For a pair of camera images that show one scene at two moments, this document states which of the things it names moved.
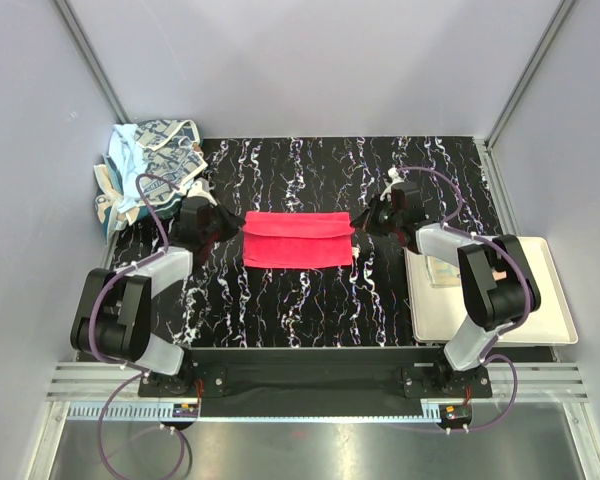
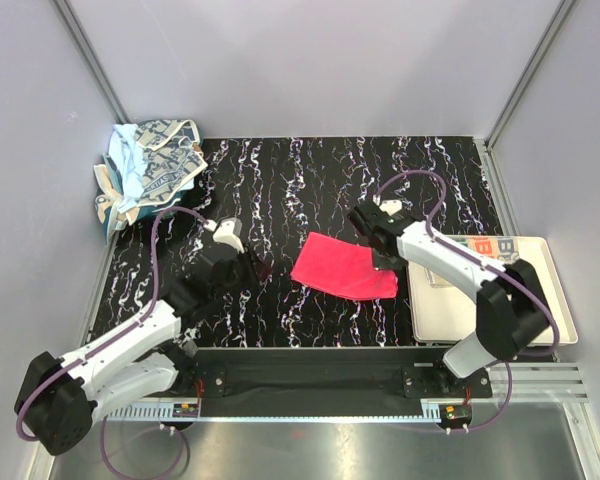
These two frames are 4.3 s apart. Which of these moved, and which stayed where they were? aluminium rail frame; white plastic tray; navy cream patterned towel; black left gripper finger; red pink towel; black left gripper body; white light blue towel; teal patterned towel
Moved: red pink towel; black left gripper finger; black left gripper body
Stayed: white plastic tray; teal patterned towel; white light blue towel; aluminium rail frame; navy cream patterned towel
